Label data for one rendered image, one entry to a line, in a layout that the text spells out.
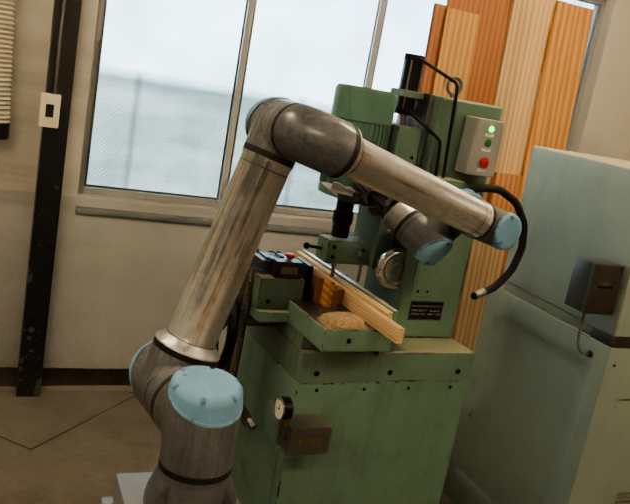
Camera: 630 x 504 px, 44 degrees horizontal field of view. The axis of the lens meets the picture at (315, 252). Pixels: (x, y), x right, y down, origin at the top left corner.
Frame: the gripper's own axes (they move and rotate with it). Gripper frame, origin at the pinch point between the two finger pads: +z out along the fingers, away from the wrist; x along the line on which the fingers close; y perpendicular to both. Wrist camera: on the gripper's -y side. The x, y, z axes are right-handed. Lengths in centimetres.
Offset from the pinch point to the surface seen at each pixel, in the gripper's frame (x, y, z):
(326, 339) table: 33.8, -7.6, -31.4
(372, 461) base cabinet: 43, -51, -56
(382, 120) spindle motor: -17.3, -1.1, 3.5
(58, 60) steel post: 33, -50, 132
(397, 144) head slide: -18.3, -9.3, -1.3
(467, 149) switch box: -32.6, -12.5, -14.8
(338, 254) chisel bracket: 12.7, -24.6, -9.6
